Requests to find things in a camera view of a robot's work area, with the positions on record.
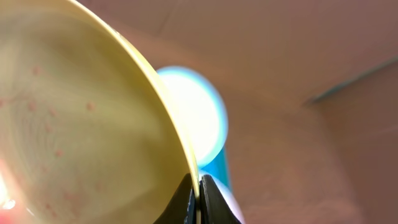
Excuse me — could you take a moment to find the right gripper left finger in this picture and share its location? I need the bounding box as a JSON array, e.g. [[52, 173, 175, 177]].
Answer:
[[154, 174, 197, 224]]

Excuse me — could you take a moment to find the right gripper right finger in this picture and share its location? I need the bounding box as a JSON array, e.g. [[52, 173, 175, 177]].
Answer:
[[200, 175, 241, 224]]

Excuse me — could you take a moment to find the yellow-green plastic plate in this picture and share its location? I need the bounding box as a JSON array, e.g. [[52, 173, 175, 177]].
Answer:
[[1, 0, 199, 224]]

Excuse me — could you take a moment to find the white plastic plate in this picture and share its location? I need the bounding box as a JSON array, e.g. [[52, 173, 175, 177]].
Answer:
[[199, 170, 246, 224]]

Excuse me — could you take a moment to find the teal plastic tray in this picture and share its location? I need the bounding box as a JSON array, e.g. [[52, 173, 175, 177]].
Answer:
[[201, 147, 232, 191]]

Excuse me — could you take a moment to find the light blue plastic plate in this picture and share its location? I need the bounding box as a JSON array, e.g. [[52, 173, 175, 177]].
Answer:
[[157, 66, 228, 168]]

